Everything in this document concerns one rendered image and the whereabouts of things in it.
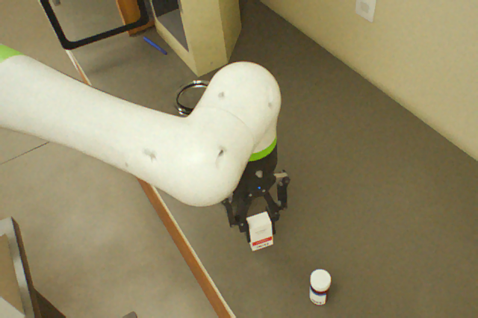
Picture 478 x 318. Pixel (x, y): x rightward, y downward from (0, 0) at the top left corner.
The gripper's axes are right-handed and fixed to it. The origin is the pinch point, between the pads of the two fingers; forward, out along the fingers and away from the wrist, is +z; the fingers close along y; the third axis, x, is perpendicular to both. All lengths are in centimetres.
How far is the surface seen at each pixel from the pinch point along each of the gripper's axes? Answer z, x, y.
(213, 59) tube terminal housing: 6, -66, -8
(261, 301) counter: 10.1, 11.5, 4.0
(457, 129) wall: 8, -13, -58
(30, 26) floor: 104, -303, 95
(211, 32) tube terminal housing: -4, -66, -9
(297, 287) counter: 10.0, 11.3, -4.0
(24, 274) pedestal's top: 10, -13, 53
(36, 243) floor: 104, -92, 91
